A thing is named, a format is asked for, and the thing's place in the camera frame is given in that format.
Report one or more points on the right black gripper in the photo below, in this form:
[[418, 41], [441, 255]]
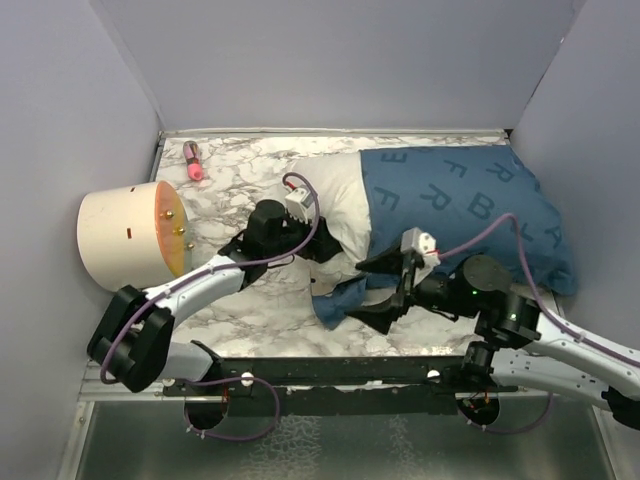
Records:
[[394, 263]]

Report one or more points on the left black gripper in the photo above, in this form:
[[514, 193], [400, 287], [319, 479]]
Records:
[[321, 245]]

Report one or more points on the white pillow with red logo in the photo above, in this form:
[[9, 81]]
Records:
[[359, 199]]

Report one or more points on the blue lettered pillowcase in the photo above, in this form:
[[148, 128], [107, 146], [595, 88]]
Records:
[[455, 193]]

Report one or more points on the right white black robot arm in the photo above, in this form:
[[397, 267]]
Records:
[[518, 344]]

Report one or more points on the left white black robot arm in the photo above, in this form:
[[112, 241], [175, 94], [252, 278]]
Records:
[[133, 341]]

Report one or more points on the pink small bottle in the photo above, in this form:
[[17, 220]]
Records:
[[192, 154]]

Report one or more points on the cream cylinder with orange lid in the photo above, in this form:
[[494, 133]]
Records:
[[136, 235]]

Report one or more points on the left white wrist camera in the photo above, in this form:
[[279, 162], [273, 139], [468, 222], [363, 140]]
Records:
[[300, 204]]

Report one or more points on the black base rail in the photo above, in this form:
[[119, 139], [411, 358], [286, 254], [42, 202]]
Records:
[[332, 386]]

